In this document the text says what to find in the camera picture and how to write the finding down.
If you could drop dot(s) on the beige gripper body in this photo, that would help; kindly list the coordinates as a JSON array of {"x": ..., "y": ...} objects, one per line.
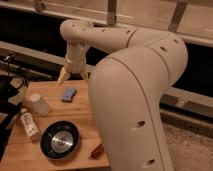
[{"x": 75, "y": 58}]

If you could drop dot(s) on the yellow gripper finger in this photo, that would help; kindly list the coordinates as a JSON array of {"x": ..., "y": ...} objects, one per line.
[
  {"x": 64, "y": 76},
  {"x": 84, "y": 75}
]

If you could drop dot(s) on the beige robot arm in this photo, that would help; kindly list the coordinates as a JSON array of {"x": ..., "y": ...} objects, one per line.
[{"x": 125, "y": 88}]

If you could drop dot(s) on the wooden board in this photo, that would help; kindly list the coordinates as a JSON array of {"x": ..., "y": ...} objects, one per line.
[{"x": 23, "y": 154}]

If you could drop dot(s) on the black bag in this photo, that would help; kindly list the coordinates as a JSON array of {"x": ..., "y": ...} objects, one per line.
[{"x": 7, "y": 90}]

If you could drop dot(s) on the small white labelled bottle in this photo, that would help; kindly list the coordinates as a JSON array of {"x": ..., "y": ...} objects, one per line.
[{"x": 30, "y": 126}]

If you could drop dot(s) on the black bowl with metal centre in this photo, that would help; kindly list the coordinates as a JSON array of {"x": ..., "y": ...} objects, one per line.
[{"x": 59, "y": 140}]

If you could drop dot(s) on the metal rail with brackets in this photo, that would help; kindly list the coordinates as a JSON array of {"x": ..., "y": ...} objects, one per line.
[{"x": 197, "y": 19}]

